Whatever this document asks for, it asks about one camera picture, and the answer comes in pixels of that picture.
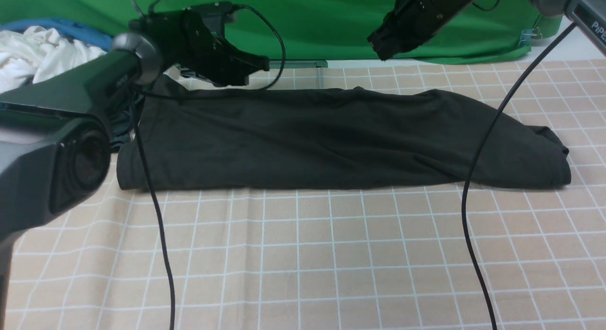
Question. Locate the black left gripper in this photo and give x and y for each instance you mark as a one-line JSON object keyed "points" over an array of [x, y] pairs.
{"points": [[184, 39]]}

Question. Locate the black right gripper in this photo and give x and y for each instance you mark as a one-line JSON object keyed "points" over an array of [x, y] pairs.
{"points": [[412, 23]]}

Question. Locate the dark gray long-sleeved shirt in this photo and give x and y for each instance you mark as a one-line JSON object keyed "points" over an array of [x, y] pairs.
{"points": [[309, 139]]}

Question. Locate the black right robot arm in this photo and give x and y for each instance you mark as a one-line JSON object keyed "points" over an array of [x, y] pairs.
{"points": [[588, 15]]}

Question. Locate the green metal base bar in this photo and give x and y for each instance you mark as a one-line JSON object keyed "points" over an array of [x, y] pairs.
{"points": [[299, 64]]}

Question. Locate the green backdrop cloth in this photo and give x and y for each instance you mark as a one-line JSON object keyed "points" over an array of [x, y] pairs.
{"points": [[330, 29]]}

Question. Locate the metal binder clip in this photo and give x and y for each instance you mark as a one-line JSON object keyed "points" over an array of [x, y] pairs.
{"points": [[527, 36]]}

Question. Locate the dark teal crumpled garment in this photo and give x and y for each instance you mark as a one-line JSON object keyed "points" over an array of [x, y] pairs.
{"points": [[123, 123]]}

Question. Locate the blue crumpled garment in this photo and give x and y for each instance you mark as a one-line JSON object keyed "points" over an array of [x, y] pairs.
{"points": [[66, 28]]}

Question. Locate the white crumpled garment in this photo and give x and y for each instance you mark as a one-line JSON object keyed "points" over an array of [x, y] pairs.
{"points": [[39, 54]]}

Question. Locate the beige checkered tablecloth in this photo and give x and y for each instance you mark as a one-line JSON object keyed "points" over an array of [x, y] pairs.
{"points": [[392, 259]]}

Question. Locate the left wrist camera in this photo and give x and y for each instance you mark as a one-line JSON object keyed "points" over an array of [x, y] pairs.
{"points": [[216, 15]]}

